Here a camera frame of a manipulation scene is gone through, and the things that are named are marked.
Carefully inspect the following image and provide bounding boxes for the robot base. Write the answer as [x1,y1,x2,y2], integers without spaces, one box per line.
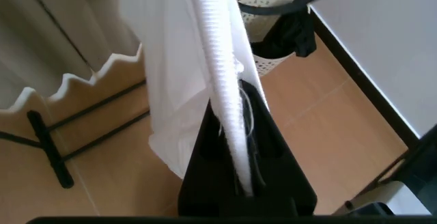
[333,124,437,217]

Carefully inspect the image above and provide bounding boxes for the beige curtain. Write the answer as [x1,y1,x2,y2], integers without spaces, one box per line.
[0,0,144,111]

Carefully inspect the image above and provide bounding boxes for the white t-shirt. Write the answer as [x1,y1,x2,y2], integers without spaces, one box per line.
[117,0,270,197]

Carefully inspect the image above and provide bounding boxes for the black clothes rack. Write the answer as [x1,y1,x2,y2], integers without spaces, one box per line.
[0,79,151,190]

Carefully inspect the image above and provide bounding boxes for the black shorts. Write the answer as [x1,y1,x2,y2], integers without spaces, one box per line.
[251,7,318,60]

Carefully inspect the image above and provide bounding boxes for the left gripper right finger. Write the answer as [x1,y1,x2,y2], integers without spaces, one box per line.
[238,79,318,217]

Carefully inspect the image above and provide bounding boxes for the white laundry basket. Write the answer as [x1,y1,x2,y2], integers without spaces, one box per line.
[238,0,310,77]

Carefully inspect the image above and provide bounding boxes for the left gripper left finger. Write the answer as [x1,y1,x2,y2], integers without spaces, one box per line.
[177,99,247,217]

